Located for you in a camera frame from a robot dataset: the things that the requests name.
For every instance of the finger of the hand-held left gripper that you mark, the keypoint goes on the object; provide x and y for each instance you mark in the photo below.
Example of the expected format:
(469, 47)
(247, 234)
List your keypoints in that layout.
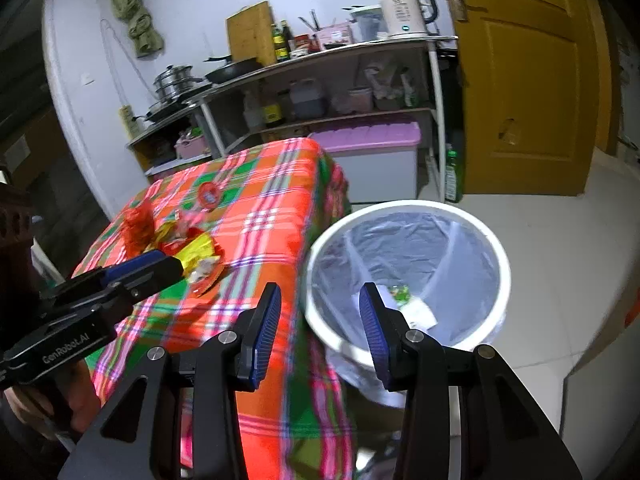
(142, 261)
(157, 277)

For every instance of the white paper scrap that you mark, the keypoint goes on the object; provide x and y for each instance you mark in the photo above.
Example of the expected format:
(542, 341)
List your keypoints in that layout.
(417, 315)

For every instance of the green label oil bottle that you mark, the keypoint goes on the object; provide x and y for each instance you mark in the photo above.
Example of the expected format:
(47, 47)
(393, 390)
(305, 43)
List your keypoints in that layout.
(280, 47)

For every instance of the wooden cutting board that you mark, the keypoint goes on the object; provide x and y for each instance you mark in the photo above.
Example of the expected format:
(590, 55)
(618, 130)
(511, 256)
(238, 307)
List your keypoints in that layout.
(250, 35)

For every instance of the purple lid storage box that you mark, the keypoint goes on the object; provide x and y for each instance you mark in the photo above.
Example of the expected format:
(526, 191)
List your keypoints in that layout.
(370, 160)

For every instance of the red round foil lid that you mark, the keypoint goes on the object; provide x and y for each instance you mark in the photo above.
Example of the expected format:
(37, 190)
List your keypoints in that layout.
(210, 195)

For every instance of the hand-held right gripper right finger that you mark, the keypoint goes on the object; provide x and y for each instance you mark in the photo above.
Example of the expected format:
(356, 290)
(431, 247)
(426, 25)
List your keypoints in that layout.
(372, 330)

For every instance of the yellow and red snack wrapper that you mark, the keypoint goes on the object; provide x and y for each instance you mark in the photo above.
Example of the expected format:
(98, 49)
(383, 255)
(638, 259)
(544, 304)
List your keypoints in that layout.
(197, 252)

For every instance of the yellow label sauce bottle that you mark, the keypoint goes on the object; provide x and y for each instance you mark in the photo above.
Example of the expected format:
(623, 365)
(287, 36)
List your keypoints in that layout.
(272, 116)

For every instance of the green hanging cloth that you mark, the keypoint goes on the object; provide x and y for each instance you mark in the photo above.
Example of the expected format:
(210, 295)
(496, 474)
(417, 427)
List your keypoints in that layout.
(140, 25)

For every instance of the yellow power strip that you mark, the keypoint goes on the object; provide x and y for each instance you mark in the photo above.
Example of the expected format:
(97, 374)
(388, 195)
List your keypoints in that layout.
(127, 122)

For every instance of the person's left hand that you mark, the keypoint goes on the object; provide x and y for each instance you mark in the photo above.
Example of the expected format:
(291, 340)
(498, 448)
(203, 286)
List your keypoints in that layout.
(82, 405)

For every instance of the black induction cooker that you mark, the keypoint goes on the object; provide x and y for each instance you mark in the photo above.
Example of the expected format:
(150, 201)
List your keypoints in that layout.
(167, 110)

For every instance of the green glass bottle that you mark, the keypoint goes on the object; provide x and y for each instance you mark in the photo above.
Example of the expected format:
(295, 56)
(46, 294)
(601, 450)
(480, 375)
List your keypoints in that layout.
(452, 180)

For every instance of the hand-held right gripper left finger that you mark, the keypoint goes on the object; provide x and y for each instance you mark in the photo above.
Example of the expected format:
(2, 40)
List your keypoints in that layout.
(265, 330)

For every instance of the dark liquid plastic jug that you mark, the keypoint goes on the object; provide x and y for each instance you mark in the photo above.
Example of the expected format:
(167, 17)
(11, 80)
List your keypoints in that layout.
(307, 100)

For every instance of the small green wrapper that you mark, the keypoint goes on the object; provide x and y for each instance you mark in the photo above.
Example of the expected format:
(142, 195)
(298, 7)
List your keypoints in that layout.
(400, 293)

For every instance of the white electric kettle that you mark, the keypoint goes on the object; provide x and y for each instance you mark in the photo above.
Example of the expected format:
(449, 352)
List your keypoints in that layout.
(402, 12)

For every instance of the dark sauce bottle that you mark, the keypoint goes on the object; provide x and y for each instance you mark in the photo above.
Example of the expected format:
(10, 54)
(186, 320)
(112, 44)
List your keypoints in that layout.
(287, 35)

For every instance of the red lid jar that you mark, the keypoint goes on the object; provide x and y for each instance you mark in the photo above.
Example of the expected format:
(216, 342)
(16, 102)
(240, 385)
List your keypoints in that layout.
(301, 45)

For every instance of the white trash bin with liner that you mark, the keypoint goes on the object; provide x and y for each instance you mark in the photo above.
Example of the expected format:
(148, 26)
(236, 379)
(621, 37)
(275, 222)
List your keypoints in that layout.
(400, 240)

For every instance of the yellow wooden door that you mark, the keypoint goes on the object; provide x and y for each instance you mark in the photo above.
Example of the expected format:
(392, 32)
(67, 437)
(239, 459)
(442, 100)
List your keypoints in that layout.
(525, 85)

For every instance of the clear crumpled wrapper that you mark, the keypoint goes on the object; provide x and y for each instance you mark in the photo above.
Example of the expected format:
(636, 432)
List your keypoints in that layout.
(187, 222)

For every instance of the pink utensil holder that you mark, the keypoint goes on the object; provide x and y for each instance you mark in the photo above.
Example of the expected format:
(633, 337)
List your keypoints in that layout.
(332, 35)

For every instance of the steel steamer pot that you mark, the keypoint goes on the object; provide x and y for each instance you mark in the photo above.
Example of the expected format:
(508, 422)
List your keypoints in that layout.
(172, 82)

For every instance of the black frying pan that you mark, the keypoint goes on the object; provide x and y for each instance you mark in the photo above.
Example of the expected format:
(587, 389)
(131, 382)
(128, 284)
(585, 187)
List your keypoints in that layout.
(232, 71)

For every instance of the plaid tablecloth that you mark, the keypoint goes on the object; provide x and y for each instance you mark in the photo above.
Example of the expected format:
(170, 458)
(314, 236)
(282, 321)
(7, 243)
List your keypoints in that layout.
(270, 200)

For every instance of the crumpled red wrapper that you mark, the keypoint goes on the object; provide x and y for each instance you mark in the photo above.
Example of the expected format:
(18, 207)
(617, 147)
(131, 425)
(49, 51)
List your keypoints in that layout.
(137, 227)

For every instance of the flat red wrapper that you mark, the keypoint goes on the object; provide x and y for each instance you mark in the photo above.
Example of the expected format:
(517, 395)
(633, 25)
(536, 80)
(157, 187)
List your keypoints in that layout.
(207, 282)

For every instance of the white kitchen shelf rack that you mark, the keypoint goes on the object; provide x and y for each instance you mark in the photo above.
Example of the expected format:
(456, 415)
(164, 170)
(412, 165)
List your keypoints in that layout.
(435, 90)

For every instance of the clear plastic jug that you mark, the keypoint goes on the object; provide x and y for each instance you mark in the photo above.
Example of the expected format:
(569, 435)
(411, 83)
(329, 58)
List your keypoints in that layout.
(367, 25)

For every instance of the white plastic bottle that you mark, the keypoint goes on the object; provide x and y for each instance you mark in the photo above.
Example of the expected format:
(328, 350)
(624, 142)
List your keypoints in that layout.
(253, 112)

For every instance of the dark brown plastic crate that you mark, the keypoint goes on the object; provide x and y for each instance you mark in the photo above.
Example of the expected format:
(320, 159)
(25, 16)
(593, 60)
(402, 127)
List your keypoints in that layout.
(15, 215)

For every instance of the pink plastic basket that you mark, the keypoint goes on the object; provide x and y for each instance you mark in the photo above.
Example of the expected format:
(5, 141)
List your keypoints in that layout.
(190, 149)

